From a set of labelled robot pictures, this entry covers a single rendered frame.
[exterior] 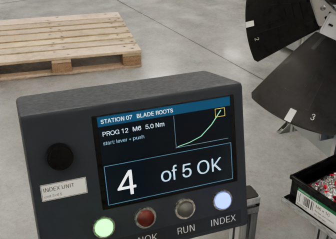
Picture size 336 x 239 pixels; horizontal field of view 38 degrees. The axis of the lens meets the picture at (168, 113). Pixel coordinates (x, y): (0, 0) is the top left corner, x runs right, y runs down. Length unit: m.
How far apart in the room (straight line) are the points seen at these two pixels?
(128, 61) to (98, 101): 3.21
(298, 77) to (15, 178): 1.77
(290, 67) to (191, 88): 0.68
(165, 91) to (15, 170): 2.18
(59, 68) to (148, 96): 3.16
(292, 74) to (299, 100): 0.07
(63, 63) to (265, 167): 1.75
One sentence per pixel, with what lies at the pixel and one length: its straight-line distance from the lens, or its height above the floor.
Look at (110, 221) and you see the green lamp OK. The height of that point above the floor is 1.12.
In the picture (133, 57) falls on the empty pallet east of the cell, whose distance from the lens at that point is 3.75.
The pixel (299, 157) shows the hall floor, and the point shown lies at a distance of 2.79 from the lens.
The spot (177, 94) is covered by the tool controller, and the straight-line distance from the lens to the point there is 0.56.
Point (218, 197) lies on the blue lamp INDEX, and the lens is 0.61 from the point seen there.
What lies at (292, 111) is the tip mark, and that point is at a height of 0.95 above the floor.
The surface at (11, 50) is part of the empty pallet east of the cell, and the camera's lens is 3.89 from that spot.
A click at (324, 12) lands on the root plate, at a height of 1.12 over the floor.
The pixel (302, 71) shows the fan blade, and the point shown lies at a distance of 1.22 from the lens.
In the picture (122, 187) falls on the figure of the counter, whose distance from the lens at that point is 0.57.
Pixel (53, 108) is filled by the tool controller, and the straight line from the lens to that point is 0.54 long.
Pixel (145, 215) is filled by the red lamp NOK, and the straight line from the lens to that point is 0.58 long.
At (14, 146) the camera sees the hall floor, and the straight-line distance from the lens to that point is 2.91.
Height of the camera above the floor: 1.50
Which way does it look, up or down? 29 degrees down
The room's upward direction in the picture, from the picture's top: straight up
